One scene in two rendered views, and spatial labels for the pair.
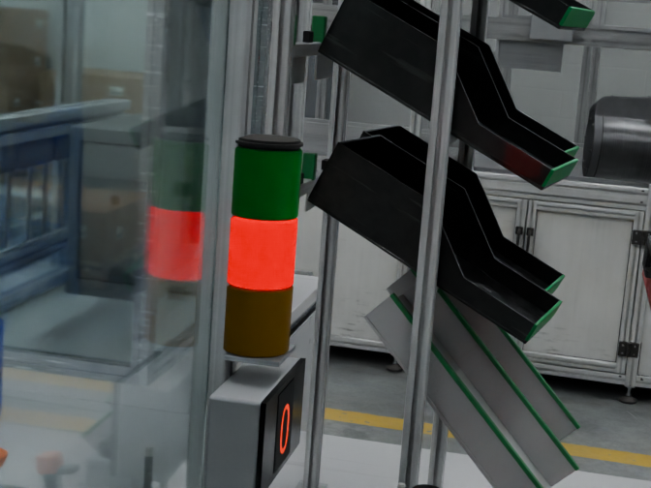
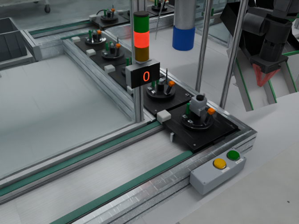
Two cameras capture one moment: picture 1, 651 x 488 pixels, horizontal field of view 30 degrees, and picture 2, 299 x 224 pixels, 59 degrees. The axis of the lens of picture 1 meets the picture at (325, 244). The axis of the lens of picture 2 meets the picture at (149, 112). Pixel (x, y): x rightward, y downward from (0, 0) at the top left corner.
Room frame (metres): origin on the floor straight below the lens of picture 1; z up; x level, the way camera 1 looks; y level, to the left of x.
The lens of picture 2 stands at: (0.28, -0.56, 1.68)
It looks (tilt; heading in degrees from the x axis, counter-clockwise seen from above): 38 degrees down; 45
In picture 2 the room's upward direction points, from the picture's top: straight up
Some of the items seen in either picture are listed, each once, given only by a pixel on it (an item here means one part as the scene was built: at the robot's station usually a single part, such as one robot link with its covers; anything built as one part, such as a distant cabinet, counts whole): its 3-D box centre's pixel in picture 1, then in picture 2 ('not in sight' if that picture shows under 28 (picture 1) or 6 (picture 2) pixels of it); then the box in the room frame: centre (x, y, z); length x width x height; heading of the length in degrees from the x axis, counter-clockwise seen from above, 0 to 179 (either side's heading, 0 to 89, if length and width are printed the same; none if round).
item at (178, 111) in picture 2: not in sight; (196, 122); (1.03, -0.11, 0.96); 0.24 x 0.24 x 0.02; 79
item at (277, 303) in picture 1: (257, 316); (141, 51); (0.86, 0.05, 1.28); 0.05 x 0.05 x 0.05
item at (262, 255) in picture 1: (261, 249); (141, 38); (0.86, 0.05, 1.33); 0.05 x 0.05 x 0.05
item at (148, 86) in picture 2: not in sight; (160, 85); (1.08, 0.14, 1.01); 0.24 x 0.24 x 0.13; 79
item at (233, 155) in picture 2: not in sight; (233, 155); (0.97, -0.31, 0.96); 0.04 x 0.04 x 0.02
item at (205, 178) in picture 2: not in sight; (218, 170); (0.90, -0.30, 0.93); 0.21 x 0.07 x 0.06; 169
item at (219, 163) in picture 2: not in sight; (219, 164); (0.90, -0.30, 0.96); 0.04 x 0.04 x 0.02
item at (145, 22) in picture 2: (265, 180); (141, 22); (0.86, 0.05, 1.38); 0.05 x 0.05 x 0.05
